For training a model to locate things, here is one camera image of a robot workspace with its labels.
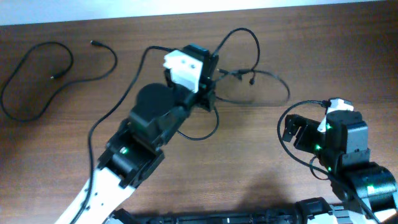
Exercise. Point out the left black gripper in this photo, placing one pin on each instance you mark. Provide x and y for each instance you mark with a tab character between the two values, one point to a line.
209	89

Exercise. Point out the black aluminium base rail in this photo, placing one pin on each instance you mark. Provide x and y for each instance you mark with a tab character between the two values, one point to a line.
274	215

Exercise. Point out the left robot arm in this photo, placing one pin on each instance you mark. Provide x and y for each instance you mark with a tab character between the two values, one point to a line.
134	151

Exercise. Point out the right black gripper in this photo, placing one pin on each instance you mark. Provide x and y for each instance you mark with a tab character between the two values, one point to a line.
310	129

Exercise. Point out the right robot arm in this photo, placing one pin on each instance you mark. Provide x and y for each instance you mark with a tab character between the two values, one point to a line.
362	185

